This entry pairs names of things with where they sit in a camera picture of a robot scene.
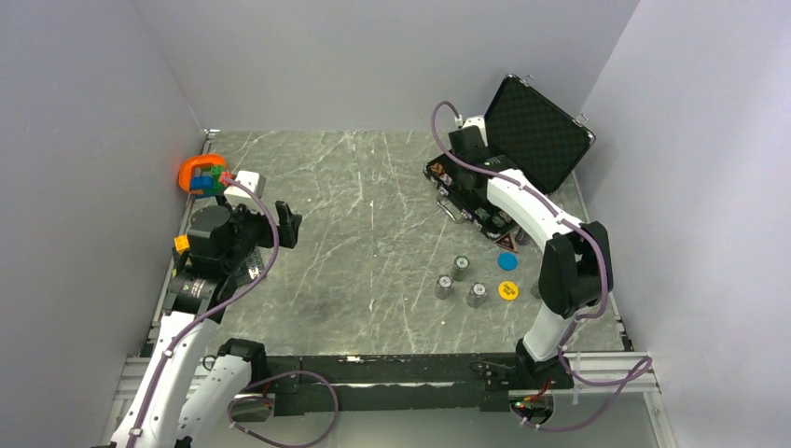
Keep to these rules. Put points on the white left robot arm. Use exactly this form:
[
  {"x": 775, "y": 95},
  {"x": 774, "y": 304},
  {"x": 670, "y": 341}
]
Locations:
[{"x": 210, "y": 273}]

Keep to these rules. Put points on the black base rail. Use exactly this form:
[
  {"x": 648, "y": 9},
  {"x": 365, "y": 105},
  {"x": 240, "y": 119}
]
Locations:
[{"x": 299, "y": 391}]

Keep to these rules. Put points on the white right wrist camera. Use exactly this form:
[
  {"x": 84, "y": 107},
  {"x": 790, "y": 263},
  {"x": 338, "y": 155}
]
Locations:
[{"x": 475, "y": 121}]

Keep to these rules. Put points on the blue round button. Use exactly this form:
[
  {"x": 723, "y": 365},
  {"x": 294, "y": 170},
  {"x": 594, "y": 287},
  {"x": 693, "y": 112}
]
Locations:
[{"x": 507, "y": 262}]

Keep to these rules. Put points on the orange plastic bowl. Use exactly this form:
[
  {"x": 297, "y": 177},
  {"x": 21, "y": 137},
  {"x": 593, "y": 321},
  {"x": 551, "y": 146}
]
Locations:
[{"x": 196, "y": 166}]

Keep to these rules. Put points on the aluminium frame rail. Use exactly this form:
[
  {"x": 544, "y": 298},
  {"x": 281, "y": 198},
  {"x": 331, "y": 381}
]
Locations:
[{"x": 593, "y": 372}]

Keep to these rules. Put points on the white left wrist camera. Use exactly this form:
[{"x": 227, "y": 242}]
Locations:
[{"x": 253, "y": 186}]

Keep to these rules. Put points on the green poker chip stack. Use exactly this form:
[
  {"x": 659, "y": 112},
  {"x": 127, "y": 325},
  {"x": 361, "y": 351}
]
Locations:
[{"x": 460, "y": 268}]

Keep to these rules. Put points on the black poker chip case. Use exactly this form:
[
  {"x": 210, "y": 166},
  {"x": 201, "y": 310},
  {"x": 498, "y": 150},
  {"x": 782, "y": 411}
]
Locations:
[{"x": 525, "y": 131}]

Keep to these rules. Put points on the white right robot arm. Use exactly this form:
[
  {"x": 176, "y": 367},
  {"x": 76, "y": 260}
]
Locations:
[{"x": 576, "y": 270}]

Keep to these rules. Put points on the purple poker chip stack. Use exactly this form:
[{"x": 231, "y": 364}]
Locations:
[{"x": 522, "y": 238}]

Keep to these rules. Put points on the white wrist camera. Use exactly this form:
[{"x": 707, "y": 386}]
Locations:
[
  {"x": 253, "y": 186},
  {"x": 475, "y": 121}
]

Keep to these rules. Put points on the green toy block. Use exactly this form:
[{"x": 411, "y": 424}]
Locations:
[{"x": 218, "y": 174}]

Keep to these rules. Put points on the yellow dealer button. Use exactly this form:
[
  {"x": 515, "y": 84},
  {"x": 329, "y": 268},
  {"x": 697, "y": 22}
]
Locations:
[{"x": 508, "y": 291}]

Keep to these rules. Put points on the perforated metal plate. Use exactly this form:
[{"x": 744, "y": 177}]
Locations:
[{"x": 250, "y": 269}]

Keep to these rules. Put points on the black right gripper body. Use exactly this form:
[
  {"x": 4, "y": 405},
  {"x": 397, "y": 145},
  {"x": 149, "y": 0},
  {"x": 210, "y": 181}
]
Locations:
[{"x": 458, "y": 174}]

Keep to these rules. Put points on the triangular red warning card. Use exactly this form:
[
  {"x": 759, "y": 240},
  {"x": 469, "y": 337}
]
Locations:
[{"x": 506, "y": 242}]

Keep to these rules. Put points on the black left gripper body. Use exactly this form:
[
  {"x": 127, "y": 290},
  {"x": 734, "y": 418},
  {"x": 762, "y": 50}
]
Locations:
[{"x": 252, "y": 230}]

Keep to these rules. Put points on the yellow toy block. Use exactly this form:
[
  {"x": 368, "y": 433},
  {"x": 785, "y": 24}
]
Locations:
[{"x": 181, "y": 243}]

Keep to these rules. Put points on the blue toy block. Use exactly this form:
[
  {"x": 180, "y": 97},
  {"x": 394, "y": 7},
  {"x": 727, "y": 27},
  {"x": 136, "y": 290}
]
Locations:
[{"x": 200, "y": 184}]

